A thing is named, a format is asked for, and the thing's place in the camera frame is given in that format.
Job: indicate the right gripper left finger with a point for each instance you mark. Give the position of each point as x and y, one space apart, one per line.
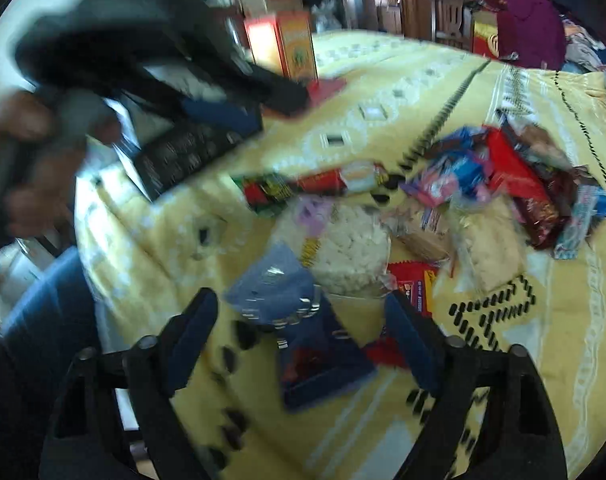
156 367

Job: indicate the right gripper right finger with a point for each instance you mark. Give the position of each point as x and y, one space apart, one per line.
442 366

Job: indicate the blue love snack packet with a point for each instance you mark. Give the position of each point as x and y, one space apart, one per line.
317 357

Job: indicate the puffed rice snack bag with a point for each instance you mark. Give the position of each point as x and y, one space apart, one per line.
344 246

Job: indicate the pile of assorted snacks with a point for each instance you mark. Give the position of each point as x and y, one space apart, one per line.
558 204

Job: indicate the person's left hand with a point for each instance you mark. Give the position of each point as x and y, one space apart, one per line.
43 143

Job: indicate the white grey box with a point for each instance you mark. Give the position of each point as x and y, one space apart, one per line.
169 98

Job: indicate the orange red carton box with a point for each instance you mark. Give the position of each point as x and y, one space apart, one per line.
282 43

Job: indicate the pale cracker packet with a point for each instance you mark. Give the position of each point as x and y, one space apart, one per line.
490 244

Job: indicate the brown biscuit packet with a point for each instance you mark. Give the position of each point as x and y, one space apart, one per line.
424 231

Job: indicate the black patterned box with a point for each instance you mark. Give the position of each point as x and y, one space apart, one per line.
179 153

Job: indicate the flat red box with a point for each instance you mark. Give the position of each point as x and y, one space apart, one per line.
319 91

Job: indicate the yellow patterned bedspread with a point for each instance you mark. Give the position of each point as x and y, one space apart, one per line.
146 260

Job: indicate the green snack packet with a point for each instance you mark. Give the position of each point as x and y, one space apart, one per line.
266 194

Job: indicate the dark wooden chair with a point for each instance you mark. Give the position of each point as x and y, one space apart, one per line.
451 23

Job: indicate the red yellow gift box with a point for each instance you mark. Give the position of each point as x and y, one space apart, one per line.
485 34

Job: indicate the maroon jacket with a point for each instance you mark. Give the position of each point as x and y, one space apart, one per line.
530 33

